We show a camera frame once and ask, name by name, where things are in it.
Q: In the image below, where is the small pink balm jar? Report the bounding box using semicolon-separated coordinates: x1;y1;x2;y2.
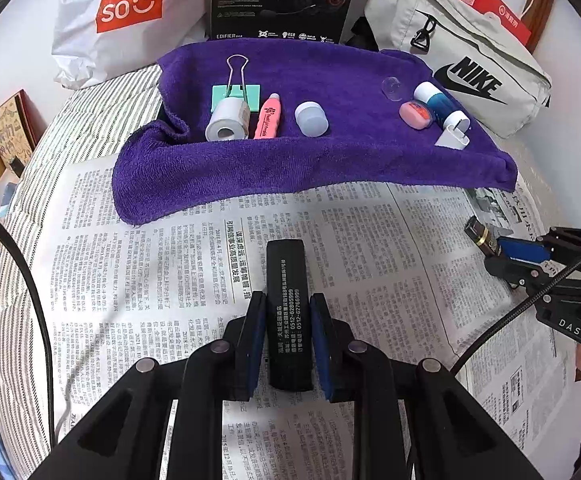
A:
399;101;434;131

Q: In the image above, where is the brown wooden post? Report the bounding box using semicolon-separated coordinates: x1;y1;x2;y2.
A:
523;0;556;53

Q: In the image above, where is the beige sling bag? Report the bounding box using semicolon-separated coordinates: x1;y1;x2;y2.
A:
363;0;554;140

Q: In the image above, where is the white shopping bag red logo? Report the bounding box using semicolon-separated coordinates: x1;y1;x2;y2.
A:
52;0;206;90

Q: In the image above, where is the small white jar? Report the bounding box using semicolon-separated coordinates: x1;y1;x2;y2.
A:
295;101;330;137

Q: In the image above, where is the clear plastic cap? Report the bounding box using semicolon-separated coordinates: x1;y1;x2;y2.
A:
381;76;405;102

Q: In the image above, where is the red paper bag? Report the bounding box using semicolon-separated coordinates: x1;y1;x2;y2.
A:
445;0;534;46

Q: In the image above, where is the white cylindrical roll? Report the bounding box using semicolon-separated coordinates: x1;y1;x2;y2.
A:
205;97;251;142

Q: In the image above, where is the white charger plug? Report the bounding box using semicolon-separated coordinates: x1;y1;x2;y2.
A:
434;125;471;150

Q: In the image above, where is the black and gold bottle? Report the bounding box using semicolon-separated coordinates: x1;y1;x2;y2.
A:
464;216;504;256

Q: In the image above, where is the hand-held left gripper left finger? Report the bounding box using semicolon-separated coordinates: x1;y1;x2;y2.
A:
30;291;267;480

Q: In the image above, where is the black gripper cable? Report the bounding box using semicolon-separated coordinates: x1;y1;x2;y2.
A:
451;240;581;378
0;199;78;451

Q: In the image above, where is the pink tube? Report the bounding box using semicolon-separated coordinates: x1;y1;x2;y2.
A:
253;93;284;140

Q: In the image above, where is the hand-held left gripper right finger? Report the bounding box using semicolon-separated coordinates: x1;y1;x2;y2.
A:
309;294;544;480

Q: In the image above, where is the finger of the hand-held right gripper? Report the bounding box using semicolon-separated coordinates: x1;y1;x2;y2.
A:
495;236;554;265
485;256;541;291

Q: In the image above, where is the black rectangular box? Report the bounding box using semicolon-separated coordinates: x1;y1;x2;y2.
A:
264;240;315;393

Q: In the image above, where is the green binder clip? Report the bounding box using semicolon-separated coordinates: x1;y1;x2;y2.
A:
210;55;261;113

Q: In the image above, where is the newspaper sheet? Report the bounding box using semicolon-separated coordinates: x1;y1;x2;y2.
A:
53;152;581;480

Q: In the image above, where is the blue and white bottle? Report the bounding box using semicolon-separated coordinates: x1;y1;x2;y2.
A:
413;82;470;131

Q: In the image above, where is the purple towel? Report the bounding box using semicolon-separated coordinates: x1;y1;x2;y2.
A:
112;42;519;227

